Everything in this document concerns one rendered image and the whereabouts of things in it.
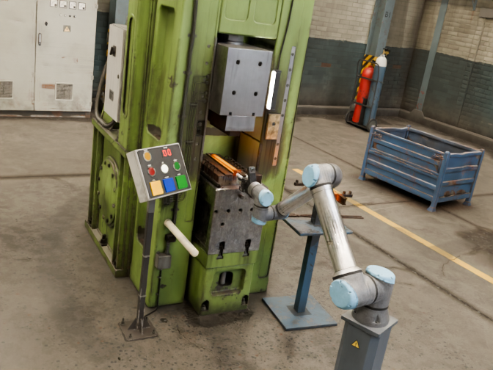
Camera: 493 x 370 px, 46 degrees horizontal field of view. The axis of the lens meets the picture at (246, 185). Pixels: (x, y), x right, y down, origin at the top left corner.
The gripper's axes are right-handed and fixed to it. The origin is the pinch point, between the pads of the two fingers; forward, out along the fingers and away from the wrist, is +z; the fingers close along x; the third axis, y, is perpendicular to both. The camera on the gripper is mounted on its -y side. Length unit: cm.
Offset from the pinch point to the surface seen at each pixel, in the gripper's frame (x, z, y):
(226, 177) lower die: -7.1, 3.0, 3.6
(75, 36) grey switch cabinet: 16, 529, -3
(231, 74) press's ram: -13, 5, -60
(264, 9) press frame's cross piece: 11, 20, -98
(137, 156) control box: -72, -15, -17
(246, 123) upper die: 1.9, 3.7, -31.1
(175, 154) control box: -46.0, -4.1, -14.1
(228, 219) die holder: -4.5, -3.6, 30.0
